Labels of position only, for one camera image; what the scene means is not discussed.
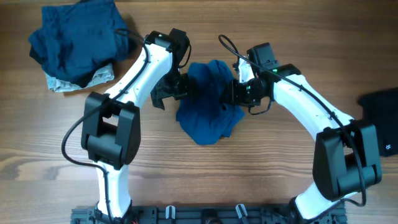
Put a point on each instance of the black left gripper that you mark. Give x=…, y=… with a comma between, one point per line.
x=157, y=92

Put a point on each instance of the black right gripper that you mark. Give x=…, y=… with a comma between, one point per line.
x=235, y=96

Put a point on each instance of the blue polo shirt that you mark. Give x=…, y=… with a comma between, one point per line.
x=204, y=117

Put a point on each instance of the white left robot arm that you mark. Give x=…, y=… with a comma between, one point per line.
x=111, y=131

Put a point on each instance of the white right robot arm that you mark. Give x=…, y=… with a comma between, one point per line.
x=346, y=159

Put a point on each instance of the dark blue folded garment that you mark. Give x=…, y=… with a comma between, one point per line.
x=85, y=19

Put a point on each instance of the grey white folded garment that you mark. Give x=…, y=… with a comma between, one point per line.
x=102, y=75

